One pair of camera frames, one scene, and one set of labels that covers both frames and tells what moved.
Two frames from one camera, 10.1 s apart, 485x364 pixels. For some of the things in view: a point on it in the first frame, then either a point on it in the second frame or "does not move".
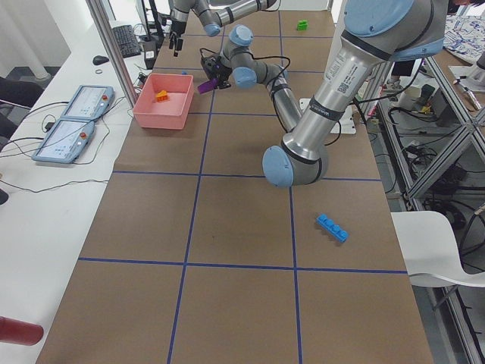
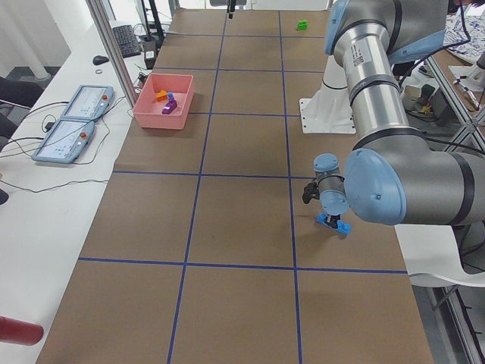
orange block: x=162 y=96 does not move
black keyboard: x=127 y=40 does not move
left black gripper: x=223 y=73 → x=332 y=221
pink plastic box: x=165 y=101 does not move
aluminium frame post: x=99 y=17 does not move
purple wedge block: x=208 y=86 → x=169 y=107
